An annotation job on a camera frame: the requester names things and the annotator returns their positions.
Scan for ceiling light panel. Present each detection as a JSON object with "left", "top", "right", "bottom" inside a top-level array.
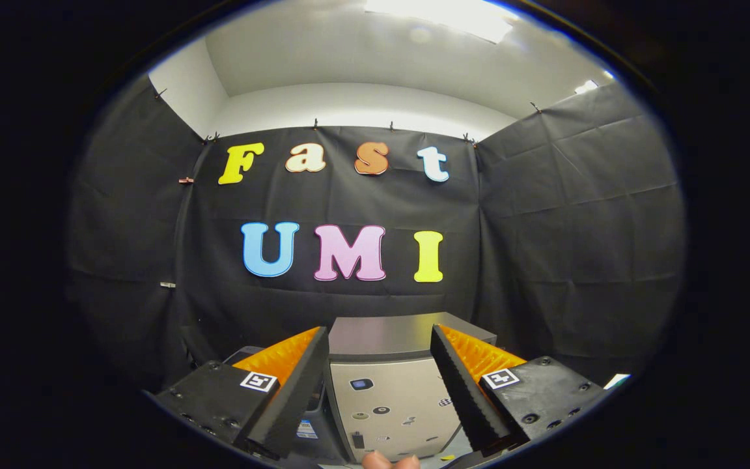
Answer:
[{"left": 364, "top": 0, "right": 516, "bottom": 44}]

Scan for black backdrop cloth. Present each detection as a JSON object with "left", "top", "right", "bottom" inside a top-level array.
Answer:
[{"left": 69, "top": 75, "right": 685, "bottom": 393}]

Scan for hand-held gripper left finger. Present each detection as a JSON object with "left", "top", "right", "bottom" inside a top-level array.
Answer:
[{"left": 154, "top": 326, "right": 330, "bottom": 461}]

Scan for dark grey washing machine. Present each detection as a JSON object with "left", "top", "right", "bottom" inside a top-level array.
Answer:
[{"left": 222, "top": 345, "right": 351, "bottom": 466}]

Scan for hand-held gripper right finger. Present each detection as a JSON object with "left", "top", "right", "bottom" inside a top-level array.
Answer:
[{"left": 430, "top": 324, "right": 610, "bottom": 457}]

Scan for grey cabinet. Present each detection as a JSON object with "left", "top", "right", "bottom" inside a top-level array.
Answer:
[{"left": 325, "top": 311, "right": 498, "bottom": 464}]

